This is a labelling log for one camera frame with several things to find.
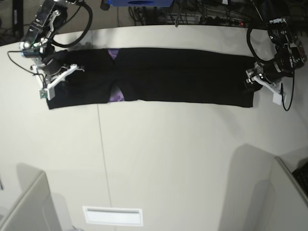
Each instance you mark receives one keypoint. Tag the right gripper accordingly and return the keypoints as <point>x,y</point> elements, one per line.
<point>52,69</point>

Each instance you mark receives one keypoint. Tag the black power strip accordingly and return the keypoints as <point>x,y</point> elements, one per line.
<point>223,21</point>

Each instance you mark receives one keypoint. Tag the grey right partition panel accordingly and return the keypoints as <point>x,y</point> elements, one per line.
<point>278,203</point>

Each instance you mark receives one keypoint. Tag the grey left partition panel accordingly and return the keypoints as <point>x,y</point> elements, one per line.
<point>34,209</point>

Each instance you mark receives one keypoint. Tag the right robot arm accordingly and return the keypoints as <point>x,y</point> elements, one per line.
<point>38,43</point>

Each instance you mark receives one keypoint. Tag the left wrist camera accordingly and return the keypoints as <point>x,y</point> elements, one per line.
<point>278,98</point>

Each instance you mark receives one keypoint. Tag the black keyboard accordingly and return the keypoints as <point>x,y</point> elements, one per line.
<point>301,176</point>

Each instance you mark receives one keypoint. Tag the black T-shirt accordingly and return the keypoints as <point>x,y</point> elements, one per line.
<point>155,74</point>

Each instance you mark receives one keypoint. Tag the grey partition panel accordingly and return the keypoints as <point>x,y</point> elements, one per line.
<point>278,203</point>
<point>34,209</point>

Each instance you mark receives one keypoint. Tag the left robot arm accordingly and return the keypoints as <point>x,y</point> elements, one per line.
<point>290,56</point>

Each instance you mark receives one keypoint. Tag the blue box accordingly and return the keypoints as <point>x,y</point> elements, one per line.
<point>151,3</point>

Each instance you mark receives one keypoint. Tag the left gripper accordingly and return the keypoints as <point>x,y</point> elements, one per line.
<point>264,75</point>

